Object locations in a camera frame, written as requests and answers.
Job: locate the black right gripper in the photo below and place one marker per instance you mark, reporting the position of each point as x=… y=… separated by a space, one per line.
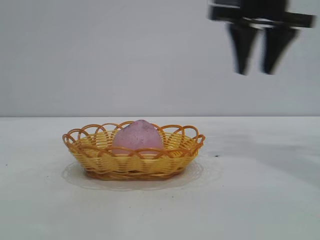
x=250 y=12

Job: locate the pink peach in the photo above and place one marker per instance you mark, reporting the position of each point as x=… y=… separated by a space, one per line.
x=137 y=140

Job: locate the yellow woven wicker basket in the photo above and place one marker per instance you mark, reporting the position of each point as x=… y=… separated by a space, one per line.
x=130 y=165

